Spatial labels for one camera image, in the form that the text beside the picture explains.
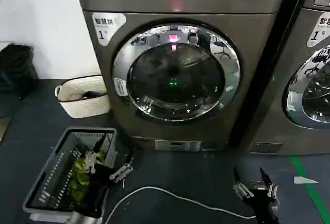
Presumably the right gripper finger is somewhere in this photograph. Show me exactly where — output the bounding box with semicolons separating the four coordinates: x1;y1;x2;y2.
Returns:
233;166;255;200
259;167;279;200

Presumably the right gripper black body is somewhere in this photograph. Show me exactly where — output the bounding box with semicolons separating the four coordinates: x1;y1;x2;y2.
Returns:
241;189;281;224

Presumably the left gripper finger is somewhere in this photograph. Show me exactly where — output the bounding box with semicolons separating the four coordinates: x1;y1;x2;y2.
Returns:
109;148;136;184
85;139;104;175

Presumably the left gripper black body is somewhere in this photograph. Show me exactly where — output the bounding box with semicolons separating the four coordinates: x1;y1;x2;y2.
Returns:
87;165;114;219

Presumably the green cloth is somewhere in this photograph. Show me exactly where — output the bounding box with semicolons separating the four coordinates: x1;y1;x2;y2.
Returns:
67;150;106;202

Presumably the white paper scrap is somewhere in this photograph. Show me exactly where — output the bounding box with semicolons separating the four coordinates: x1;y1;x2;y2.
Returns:
293;176;319;184

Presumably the green floor tape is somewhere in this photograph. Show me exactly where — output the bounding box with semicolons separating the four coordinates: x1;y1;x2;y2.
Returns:
289;156;330;224

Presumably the grey plastic slotted basket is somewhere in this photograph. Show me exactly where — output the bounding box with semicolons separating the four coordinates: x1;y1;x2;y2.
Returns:
22;127;118;222

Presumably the white woven laundry basket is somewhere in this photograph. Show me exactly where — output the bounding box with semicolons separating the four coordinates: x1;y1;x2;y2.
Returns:
54;74;113;119

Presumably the round glass dryer door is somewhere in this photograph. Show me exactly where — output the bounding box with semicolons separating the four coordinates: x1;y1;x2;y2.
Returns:
111;19;241;128

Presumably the chrome-rimmed round dryer door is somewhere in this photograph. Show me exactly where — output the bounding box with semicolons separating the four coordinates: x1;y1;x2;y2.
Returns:
282;44;330;130

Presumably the black storage crate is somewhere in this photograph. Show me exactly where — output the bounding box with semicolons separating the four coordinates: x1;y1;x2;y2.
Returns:
0;44;40;101

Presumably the grey dryer with partial sticker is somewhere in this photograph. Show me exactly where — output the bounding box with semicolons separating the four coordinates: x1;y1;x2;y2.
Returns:
246;0;330;157

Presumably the grey front-load dryer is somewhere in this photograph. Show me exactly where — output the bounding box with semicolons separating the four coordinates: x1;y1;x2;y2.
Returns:
72;0;290;153

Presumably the white cable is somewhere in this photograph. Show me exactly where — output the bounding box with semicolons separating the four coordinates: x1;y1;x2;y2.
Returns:
105;185;257;224

